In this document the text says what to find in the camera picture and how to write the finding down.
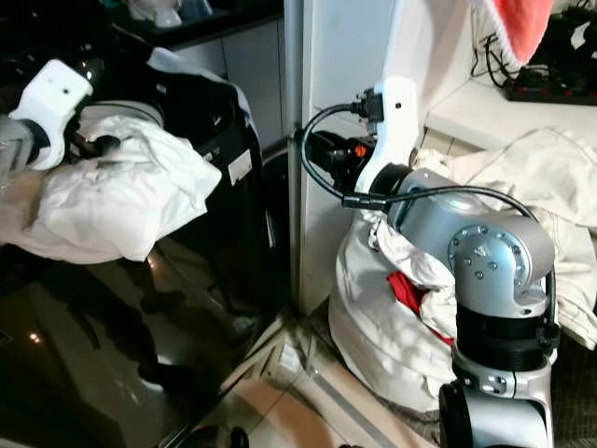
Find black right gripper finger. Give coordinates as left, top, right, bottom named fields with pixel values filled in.
left=297, top=129, right=333, bottom=175

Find white garment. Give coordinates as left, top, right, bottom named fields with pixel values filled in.
left=0, top=114, right=224, bottom=265

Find black washing machine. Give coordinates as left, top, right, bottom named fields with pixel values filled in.
left=0, top=37, right=268, bottom=448

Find white washer label sticker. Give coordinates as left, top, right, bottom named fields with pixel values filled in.
left=228, top=148, right=254, bottom=187

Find white tall cabinet panel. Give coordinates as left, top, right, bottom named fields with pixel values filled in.
left=297, top=0, right=495, bottom=316

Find white object on cabinet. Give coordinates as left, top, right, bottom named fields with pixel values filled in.
left=126, top=0, right=217, bottom=29

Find red garment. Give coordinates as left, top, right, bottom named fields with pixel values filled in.
left=386, top=270, right=456, bottom=348

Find white laundry bag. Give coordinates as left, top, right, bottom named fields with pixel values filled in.
left=326, top=125, right=597, bottom=413

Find black power strip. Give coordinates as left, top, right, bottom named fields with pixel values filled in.
left=502, top=73, right=597, bottom=106

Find red fluffy towel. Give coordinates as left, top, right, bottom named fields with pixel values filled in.
left=483, top=0, right=557, bottom=68

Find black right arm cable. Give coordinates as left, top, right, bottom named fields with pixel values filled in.
left=300, top=102, right=562, bottom=356

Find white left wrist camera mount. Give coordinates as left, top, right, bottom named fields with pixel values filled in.
left=7, top=58, right=96, bottom=172

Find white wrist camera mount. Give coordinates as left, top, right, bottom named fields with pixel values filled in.
left=353, top=76, right=422, bottom=195
left=7, top=58, right=96, bottom=172

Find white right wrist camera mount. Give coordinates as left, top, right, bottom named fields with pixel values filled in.
left=353, top=76, right=422, bottom=195

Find black tangled power cords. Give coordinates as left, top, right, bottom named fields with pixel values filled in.
left=470, top=26, right=527, bottom=92

